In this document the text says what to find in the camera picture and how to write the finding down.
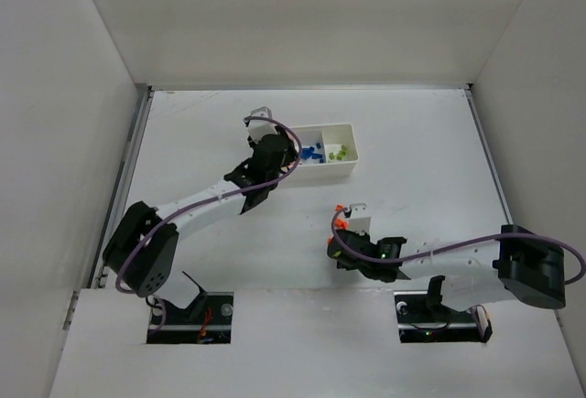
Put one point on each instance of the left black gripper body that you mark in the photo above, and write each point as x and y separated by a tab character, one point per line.
278	151

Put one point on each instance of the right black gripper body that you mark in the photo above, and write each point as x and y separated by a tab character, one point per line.
344	248

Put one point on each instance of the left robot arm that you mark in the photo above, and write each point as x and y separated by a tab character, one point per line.
144	245

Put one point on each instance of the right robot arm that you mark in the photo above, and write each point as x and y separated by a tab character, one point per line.
512	264

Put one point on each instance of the white three-compartment container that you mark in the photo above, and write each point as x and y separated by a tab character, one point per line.
322	157

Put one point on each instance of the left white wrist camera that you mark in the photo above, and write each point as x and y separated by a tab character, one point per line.
259	124

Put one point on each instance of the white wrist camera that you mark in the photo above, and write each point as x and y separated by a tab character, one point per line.
259	124
358	218

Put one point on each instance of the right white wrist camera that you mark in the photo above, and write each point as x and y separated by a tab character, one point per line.
358	218

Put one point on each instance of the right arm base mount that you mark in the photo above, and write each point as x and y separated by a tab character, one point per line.
422	318

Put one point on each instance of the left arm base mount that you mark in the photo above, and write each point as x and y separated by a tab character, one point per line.
207	319

